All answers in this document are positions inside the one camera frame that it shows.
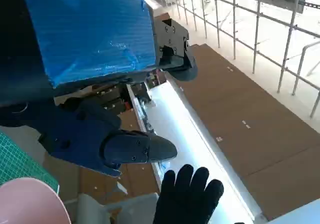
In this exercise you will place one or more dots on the white louvred mesh cabinet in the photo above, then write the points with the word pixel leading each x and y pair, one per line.
pixel 175 124

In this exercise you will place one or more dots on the pink bowl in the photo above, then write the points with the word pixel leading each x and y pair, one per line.
pixel 27 204

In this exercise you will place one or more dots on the metal grid fence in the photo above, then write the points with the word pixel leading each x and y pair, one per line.
pixel 256 34

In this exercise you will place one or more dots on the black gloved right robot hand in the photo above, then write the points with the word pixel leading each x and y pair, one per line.
pixel 187 199

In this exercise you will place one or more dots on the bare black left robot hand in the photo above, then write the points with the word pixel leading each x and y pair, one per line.
pixel 95 34

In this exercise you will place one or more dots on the green cutting mat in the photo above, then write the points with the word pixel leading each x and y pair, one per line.
pixel 17 159

